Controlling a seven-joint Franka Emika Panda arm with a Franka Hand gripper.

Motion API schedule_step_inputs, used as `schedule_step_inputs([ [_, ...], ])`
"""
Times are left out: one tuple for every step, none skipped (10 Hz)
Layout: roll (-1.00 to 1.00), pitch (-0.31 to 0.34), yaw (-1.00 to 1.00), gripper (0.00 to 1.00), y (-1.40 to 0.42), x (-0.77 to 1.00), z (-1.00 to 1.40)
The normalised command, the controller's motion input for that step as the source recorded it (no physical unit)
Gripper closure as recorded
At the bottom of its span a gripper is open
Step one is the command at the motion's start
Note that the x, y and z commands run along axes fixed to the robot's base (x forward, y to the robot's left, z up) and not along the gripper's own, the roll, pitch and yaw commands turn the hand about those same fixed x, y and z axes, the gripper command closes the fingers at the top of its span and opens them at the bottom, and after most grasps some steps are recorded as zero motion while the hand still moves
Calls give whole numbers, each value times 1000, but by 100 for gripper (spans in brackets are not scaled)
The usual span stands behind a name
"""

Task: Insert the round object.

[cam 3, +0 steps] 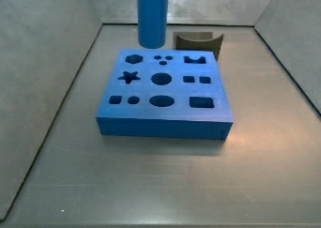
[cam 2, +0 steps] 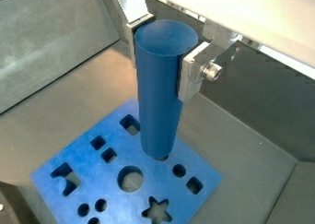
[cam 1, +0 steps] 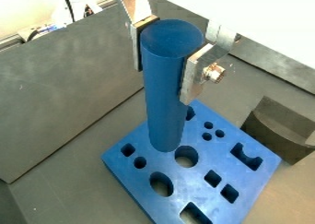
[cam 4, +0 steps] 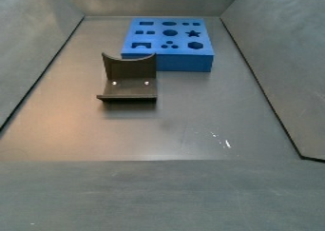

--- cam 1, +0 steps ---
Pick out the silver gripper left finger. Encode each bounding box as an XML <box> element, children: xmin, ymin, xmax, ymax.
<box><xmin>116</xmin><ymin>0</ymin><xmax>159</xmax><ymax>72</ymax></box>

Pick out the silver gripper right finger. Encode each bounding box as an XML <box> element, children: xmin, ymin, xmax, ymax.
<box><xmin>180</xmin><ymin>20</ymin><xmax>236</xmax><ymax>105</ymax></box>

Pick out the blue cylindrical peg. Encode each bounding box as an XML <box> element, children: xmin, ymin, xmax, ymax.
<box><xmin>140</xmin><ymin>19</ymin><xmax>203</xmax><ymax>152</ymax></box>

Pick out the dark grey foam block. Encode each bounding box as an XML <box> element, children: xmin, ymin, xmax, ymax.
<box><xmin>242</xmin><ymin>97</ymin><xmax>315</xmax><ymax>165</ymax></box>

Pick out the grey metal side panel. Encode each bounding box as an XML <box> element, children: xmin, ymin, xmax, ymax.
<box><xmin>0</xmin><ymin>6</ymin><xmax>143</xmax><ymax>183</ymax></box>

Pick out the blue shape insertion board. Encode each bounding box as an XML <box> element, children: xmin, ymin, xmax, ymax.
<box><xmin>103</xmin><ymin>100</ymin><xmax>280</xmax><ymax>224</ymax></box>

